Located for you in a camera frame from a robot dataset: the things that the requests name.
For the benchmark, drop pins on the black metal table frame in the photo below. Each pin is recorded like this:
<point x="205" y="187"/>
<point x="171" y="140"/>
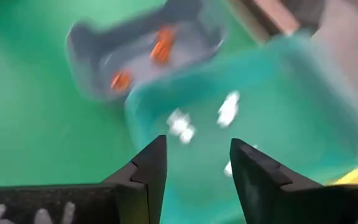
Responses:
<point x="244" y="15"/>

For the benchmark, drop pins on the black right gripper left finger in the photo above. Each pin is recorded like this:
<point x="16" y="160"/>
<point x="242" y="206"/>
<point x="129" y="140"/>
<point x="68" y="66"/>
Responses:
<point x="120" y="202"/>

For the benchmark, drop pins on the teal translucent plastic bin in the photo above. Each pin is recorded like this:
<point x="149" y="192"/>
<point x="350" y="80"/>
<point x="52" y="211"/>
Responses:
<point x="291" y="102"/>

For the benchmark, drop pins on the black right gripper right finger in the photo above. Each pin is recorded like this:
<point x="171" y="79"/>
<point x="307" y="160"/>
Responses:
<point x="291" y="205"/>

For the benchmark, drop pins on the grey-blue plastic bin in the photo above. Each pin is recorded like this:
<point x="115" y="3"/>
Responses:
<point x="191" y="43"/>

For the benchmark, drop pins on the white skeleton figurine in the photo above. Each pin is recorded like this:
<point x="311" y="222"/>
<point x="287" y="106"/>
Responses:
<point x="227" y="169"/>
<point x="180" y="126"/>
<point x="228" y="109"/>

